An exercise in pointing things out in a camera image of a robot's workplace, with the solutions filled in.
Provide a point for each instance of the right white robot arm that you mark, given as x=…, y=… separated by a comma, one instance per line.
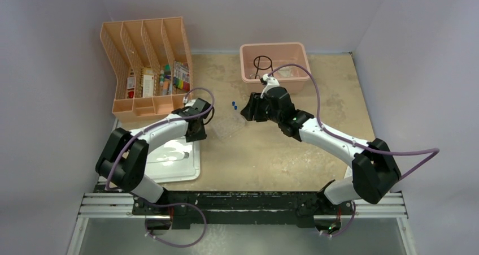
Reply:
x=374, y=172

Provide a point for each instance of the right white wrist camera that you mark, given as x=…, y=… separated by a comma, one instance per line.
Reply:
x=269, y=82

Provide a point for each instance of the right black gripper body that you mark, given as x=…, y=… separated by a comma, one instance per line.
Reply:
x=271, y=115

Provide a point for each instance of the aluminium rail frame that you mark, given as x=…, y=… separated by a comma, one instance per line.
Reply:
x=256, y=158

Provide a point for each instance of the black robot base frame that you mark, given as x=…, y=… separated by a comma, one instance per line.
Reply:
x=308, y=209

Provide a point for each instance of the pink plastic bin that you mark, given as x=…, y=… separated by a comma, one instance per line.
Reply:
x=282, y=54

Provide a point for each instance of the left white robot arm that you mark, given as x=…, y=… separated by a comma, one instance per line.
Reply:
x=124, y=157

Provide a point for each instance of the colourful items in organizer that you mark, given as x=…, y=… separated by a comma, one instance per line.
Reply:
x=175, y=79

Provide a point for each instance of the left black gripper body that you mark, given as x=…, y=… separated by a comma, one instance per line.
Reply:
x=200, y=135

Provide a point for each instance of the clear plastic well plate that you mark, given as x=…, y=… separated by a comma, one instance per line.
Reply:
x=227, y=125

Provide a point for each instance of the peach slotted file organizer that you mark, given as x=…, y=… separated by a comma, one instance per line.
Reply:
x=148, y=43

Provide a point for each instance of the white red box in organizer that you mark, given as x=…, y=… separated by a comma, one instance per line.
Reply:
x=145, y=88

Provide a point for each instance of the black wire tripod stand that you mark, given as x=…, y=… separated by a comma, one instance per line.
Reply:
x=262, y=63

